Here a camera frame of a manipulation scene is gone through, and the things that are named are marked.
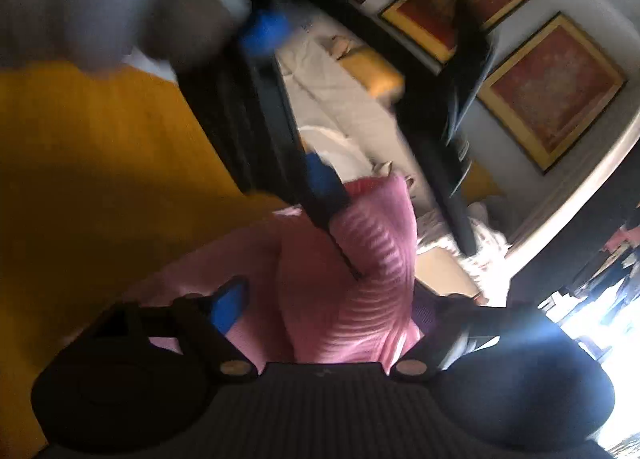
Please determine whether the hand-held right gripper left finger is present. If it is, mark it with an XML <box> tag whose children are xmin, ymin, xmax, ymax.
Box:
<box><xmin>97</xmin><ymin>277</ymin><xmax>258</xmax><ymax>382</ymax></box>

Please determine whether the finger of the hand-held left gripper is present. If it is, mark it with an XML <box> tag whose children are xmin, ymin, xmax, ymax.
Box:
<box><xmin>240</xmin><ymin>11</ymin><xmax>363</xmax><ymax>282</ymax></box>
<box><xmin>397</xmin><ymin>0</ymin><xmax>496</xmax><ymax>257</ymax></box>

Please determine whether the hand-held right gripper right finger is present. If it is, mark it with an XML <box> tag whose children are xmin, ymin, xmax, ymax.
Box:
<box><xmin>390</xmin><ymin>289</ymin><xmax>506</xmax><ymax>382</ymax></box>

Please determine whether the pink corduroy dress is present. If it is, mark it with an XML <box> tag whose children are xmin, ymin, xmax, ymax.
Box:
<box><xmin>120</xmin><ymin>174</ymin><xmax>481</xmax><ymax>375</ymax></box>

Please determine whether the yellow cushion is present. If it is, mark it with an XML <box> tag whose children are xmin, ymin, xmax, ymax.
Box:
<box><xmin>345</xmin><ymin>46</ymin><xmax>406</xmax><ymax>97</ymax></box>
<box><xmin>460</xmin><ymin>161</ymin><xmax>501</xmax><ymax>200</ymax></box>

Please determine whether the beige crumpled cloth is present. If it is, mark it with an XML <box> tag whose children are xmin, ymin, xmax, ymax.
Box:
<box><xmin>372</xmin><ymin>161</ymin><xmax>416</xmax><ymax>190</ymax></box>

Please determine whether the beige covered sofa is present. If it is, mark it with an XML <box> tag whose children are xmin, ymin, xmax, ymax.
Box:
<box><xmin>275</xmin><ymin>14</ymin><xmax>511</xmax><ymax>300</ymax></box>

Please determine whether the floral white quilt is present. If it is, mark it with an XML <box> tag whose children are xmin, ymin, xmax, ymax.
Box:
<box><xmin>417</xmin><ymin>201</ymin><xmax>513</xmax><ymax>265</ymax></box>

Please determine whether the beige bear plush toy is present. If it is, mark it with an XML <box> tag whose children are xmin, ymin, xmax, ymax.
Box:
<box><xmin>327</xmin><ymin>36</ymin><xmax>363</xmax><ymax>60</ymax></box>

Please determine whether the beige curtain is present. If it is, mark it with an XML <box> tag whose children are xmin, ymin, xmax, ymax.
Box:
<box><xmin>505</xmin><ymin>109</ymin><xmax>640</xmax><ymax>260</ymax></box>

